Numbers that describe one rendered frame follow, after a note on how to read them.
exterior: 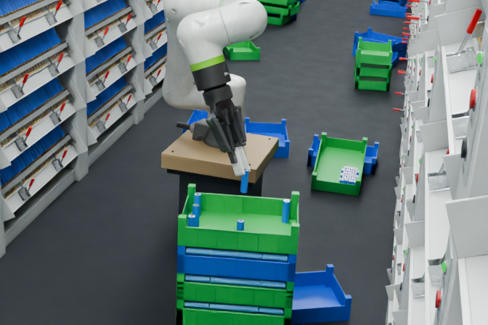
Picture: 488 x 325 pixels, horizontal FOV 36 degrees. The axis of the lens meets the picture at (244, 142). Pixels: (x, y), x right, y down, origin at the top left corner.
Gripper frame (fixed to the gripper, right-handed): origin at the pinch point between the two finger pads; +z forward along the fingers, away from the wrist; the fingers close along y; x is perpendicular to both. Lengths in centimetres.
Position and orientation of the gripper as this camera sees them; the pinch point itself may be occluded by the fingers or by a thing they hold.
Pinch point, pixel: (239, 161)
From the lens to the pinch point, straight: 200.2
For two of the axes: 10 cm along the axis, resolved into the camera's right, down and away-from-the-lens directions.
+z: 3.0, 9.4, 1.3
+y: -5.5, 2.9, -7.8
